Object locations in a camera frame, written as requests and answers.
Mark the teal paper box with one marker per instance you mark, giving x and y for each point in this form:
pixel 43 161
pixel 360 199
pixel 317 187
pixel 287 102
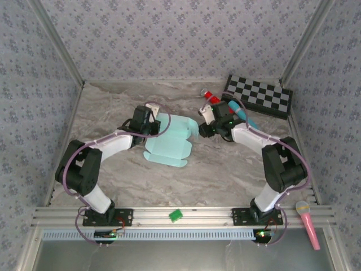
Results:
pixel 169 144

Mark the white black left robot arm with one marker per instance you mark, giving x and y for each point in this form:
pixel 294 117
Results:
pixel 112 144

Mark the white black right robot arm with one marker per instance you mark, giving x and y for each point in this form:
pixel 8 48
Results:
pixel 251 138

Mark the cyan tube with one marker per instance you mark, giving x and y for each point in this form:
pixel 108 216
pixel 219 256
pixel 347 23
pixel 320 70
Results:
pixel 242 113

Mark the black grey chess board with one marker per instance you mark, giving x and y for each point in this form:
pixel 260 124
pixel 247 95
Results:
pixel 259 96

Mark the green plastic block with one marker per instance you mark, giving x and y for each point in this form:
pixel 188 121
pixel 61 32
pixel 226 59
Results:
pixel 175 216

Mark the right circuit board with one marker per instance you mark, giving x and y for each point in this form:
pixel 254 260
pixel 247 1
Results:
pixel 262 235

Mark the circuit board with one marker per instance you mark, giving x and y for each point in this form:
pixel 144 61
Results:
pixel 262 235
pixel 108 234

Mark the left circuit board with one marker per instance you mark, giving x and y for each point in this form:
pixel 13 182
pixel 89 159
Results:
pixel 108 234

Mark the pink toy microphone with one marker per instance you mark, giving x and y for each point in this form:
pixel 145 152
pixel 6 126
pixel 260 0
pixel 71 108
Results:
pixel 308 223

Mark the grey metal panel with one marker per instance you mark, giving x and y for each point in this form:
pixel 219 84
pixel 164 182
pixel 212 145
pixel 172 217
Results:
pixel 183 255

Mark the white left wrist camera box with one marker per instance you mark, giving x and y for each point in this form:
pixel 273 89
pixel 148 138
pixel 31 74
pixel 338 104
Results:
pixel 153 111

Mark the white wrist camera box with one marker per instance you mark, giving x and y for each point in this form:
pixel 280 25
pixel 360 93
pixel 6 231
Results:
pixel 153 111
pixel 207 114

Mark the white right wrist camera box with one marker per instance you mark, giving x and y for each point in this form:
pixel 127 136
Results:
pixel 207 114

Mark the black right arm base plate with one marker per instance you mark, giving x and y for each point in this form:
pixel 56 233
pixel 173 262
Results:
pixel 239 217

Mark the aluminium mounting rail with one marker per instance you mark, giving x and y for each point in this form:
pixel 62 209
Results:
pixel 197 216

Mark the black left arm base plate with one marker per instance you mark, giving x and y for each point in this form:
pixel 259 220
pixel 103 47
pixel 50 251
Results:
pixel 124 217

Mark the aluminium frame post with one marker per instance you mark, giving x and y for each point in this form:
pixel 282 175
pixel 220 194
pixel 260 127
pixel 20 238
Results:
pixel 306 45
pixel 60 45

